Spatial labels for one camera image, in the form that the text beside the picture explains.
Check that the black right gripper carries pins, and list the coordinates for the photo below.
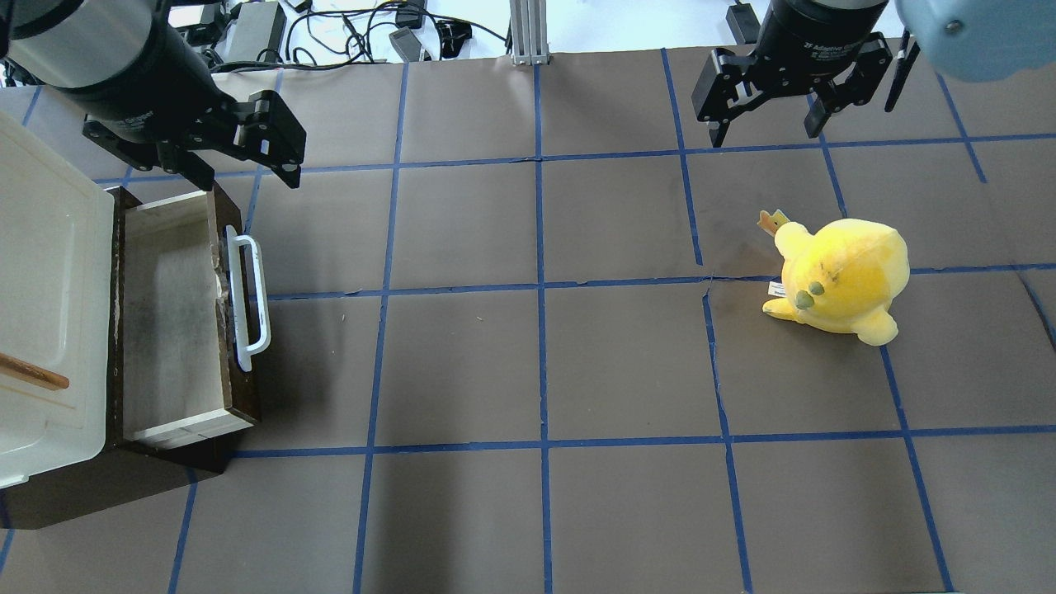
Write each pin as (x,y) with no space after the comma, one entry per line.
(807,35)

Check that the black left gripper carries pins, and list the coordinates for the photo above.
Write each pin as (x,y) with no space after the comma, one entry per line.
(153,101)

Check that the white drawer handle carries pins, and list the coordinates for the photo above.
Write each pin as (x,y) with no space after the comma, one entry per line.
(252,326)

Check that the dark wooden drawer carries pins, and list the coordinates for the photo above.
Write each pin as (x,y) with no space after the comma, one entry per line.
(175,388)

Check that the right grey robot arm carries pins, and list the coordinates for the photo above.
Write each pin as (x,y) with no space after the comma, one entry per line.
(974,41)

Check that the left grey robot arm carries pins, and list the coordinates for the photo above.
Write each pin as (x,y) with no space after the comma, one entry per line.
(68,44)

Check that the black power adapter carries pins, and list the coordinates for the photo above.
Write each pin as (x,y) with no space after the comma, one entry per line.
(255,33)

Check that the yellow plush dinosaur toy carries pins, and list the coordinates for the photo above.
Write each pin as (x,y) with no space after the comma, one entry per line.
(842,279)

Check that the cream plastic storage box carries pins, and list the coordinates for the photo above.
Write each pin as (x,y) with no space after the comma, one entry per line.
(57,229)

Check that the aluminium frame post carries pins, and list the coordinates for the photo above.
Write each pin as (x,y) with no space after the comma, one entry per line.
(529,43)

